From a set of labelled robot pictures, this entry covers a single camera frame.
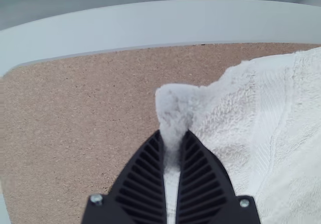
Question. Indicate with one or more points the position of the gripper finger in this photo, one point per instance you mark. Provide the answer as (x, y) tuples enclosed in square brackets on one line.
[(203, 188), (140, 188)]

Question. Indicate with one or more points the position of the cork mat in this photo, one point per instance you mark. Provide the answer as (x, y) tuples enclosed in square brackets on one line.
[(75, 121)]

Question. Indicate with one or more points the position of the pale towel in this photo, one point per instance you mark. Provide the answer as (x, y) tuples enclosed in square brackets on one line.
[(263, 133)]

